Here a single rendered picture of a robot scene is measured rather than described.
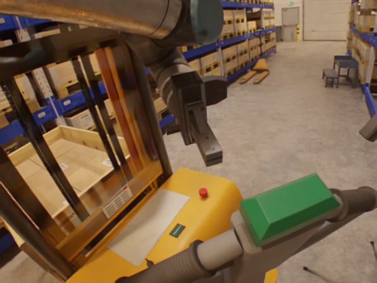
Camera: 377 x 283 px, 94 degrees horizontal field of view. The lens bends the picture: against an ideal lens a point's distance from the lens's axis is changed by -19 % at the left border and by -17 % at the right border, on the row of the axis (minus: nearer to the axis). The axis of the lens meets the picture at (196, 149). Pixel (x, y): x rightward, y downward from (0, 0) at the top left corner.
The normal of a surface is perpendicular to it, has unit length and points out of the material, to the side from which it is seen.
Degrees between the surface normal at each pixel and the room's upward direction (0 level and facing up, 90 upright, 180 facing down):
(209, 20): 91
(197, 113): 46
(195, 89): 106
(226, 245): 42
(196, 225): 14
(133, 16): 133
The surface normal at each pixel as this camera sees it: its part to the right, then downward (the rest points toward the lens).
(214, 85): 0.29, 0.69
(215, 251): -0.42, -0.26
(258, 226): -0.73, -0.29
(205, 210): 0.05, -0.77
